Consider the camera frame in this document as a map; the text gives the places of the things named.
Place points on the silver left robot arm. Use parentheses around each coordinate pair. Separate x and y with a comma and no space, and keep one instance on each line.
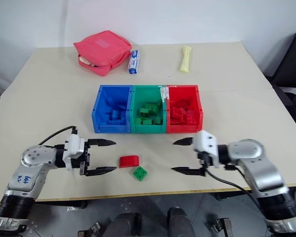
(27,170)

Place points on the blue building block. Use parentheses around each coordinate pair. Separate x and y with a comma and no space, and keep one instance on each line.
(115,115)

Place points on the green plastic bin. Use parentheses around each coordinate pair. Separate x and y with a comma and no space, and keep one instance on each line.
(138,98)

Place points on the black office chair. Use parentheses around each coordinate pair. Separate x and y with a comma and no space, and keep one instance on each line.
(289,81)

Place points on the green building block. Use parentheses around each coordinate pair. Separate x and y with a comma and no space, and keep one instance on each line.
(155,109)
(138,121)
(158,120)
(147,121)

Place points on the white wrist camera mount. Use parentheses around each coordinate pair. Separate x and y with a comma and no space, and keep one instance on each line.
(207,145)
(75,148)

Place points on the metal foot bracket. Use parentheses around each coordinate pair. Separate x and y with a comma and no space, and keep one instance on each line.
(90,230)
(220,227)

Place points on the pink fabric bag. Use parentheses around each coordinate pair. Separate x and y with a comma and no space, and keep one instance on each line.
(101,53)

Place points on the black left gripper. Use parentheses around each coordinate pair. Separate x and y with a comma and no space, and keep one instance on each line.
(83,163)

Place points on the blue plastic bin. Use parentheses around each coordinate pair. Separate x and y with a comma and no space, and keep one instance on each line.
(106,103)

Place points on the red building block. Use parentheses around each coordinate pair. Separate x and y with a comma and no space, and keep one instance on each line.
(178,111)

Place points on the red plastic bin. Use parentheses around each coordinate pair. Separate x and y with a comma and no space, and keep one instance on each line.
(197,108)

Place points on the blue and white carton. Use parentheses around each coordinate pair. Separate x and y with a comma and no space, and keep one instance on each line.
(134,61)

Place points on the dark rounded shape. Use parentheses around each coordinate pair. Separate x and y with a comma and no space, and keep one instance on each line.
(180,222)
(124,225)

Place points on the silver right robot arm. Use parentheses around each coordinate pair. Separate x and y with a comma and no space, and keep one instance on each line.
(259,168)

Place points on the green square studded block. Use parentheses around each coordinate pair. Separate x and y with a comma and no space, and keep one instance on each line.
(139,173)

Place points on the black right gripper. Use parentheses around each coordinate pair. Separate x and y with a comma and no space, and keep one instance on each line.
(202,160)

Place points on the pale yellow wrapped stick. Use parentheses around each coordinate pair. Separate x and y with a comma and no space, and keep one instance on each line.
(185,60)

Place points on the red arched block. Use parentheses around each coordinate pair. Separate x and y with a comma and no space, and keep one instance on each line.
(129,161)

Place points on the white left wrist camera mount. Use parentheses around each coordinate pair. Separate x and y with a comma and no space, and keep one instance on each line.
(75,148)

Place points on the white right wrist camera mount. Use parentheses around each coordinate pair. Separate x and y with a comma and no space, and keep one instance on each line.
(207,145)

